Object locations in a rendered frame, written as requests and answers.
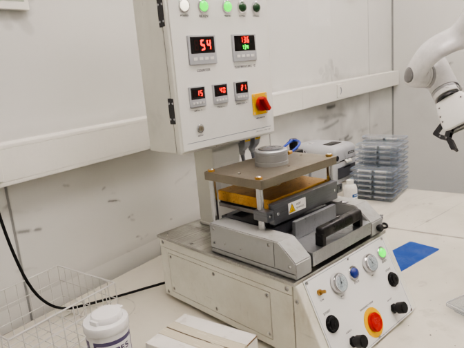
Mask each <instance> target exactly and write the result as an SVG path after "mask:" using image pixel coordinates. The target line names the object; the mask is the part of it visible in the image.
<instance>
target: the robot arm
mask: <svg viewBox="0 0 464 348"><path fill-rule="evenodd" d="M462 49H464V9H463V11H462V12H461V14H460V15H459V17H458V19H457V20H456V22H455V23H454V25H453V26H451V27H450V28H448V29H447V30H444V31H442V32H440V33H438V34H437V35H434V36H433V37H431V38H430V39H428V40H427V41H426V42H425V43H424V44H423V45H422V46H421V47H420V48H419V49H418V50H417V51H416V53H415V54H414V56H413V57H412V59H411V61H410V62H409V64H408V66H407V68H406V70H405V74H404V81H405V83H406V84H407V85H408V86H410V87H413V88H426V89H428V91H429V92H430V94H431V96H432V98H433V100H434V103H435V104H436V111H437V114H438V118H439V121H440V124H439V125H438V127H437V128H436V130H435V131H434V132H433V135H434V136H436V137H437V138H439V139H441V140H445V141H447V143H448V144H449V147H450V148H451V150H454V151H456V152H458V149H457V146H456V144H455V142H454V140H453V139H452V135H453V134H455V133H457V132H459V131H461V130H463V129H464V92H463V91H462V89H463V86H462V85H459V83H458V81H457V79H456V77H455V75H454V73H453V71H452V69H451V67H450V65H449V63H448V61H447V59H446V58H445V56H447V55H449V54H451V53H453V52H456V51H459V50H462ZM442 129H443V130H444V131H445V135H441V134H440V132H441V131H442Z"/></svg>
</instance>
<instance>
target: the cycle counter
mask: <svg viewBox="0 0 464 348"><path fill-rule="evenodd" d="M193 48H194V52H208V51H213V50H212V42H211V38H200V39H193Z"/></svg>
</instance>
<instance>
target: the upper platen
mask: <svg viewBox="0 0 464 348"><path fill-rule="evenodd" d="M325 182H328V180H327V179H322V178H317V177H308V176H300V177H297V178H295V179H292V180H289V181H286V182H283V183H281V184H277V185H275V186H272V187H269V188H266V189H263V193H264V208H265V209H269V204H270V203H273V202H276V201H278V200H281V199H283V198H286V197H289V196H291V195H294V194H296V193H299V192H301V191H305V190H307V189H310V188H312V187H314V186H317V185H319V184H322V183H325ZM218 196H219V200H220V202H219V205H220V206H223V207H226V208H230V209H235V210H239V211H244V212H247V213H252V214H253V210H255V209H257V202H256V191H255V189H254V188H247V187H243V186H236V185H232V186H228V187H226V188H222V189H220V190H218Z"/></svg>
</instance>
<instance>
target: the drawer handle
mask: <svg viewBox="0 0 464 348"><path fill-rule="evenodd" d="M351 224H353V226H358V227H361V226H362V225H363V215H362V211H361V210H360V209H353V210H351V211H349V212H347V213H345V214H343V215H340V216H338V217H336V218H334V219H332V220H330V221H328V222H326V223H324V224H321V225H320V226H318V227H316V233H315V234H316V245H318V246H321V247H324V246H326V245H327V242H326V237H328V236H330V235H332V234H334V233H336V232H338V231H339V230H341V229H343V228H345V227H347V226H349V225H351Z"/></svg>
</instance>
